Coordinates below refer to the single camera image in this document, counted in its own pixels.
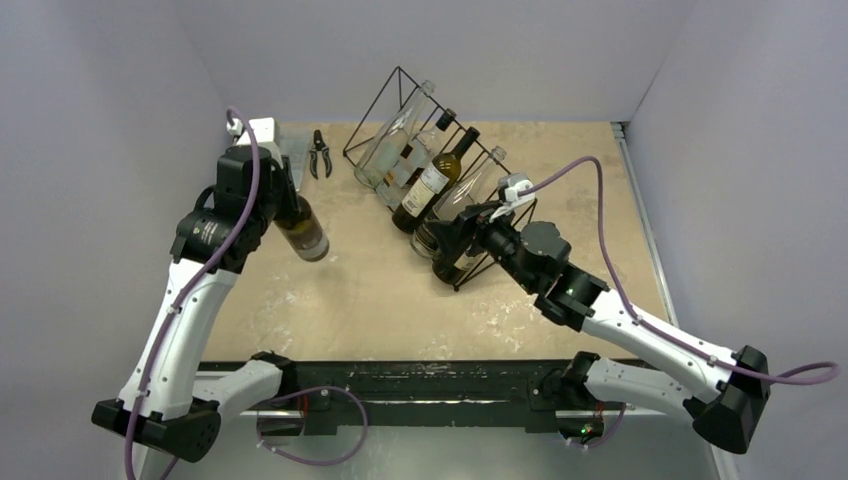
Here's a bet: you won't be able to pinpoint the clear champagne bottle black label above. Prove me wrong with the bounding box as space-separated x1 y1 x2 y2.
410 146 507 260

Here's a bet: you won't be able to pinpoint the green wine bottle white label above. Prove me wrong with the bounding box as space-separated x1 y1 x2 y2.
274 195 330 262

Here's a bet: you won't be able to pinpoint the olive green wine bottle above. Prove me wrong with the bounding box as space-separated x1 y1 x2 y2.
431 174 533 287

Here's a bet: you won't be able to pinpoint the dark green wine bottle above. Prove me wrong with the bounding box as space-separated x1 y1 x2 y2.
392 127 480 234

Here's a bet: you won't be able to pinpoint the square clear bottle black cap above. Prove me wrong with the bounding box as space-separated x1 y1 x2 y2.
376 108 456 211

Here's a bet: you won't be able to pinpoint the clear glass bottle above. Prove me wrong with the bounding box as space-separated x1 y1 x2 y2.
354 80 435 189

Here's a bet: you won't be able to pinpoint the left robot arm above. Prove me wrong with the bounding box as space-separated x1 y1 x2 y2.
91 146 298 479

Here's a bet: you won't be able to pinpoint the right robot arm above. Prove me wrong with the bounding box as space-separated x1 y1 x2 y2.
425 202 771 455

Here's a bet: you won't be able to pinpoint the clear plastic screw organizer box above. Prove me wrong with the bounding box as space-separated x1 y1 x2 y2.
279 129 312 188

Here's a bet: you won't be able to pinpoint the black grey pliers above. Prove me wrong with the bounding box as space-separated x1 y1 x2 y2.
308 129 333 180

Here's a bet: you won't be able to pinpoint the black wire wine rack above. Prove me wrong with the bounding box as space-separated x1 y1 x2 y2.
341 66 539 293

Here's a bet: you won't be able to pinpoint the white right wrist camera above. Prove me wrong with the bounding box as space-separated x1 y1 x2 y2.
489 173 536 223

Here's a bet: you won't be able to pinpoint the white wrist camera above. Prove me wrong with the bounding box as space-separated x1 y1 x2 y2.
226 117 281 160
489 173 536 223

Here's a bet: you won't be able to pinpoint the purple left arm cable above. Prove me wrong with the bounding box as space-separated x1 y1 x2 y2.
124 105 262 480

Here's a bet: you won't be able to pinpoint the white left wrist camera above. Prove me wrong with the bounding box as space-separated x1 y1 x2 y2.
226 117 281 160

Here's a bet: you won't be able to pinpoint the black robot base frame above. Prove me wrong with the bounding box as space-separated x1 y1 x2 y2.
198 360 690 439

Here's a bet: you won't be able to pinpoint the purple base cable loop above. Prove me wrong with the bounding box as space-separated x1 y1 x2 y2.
256 385 372 468

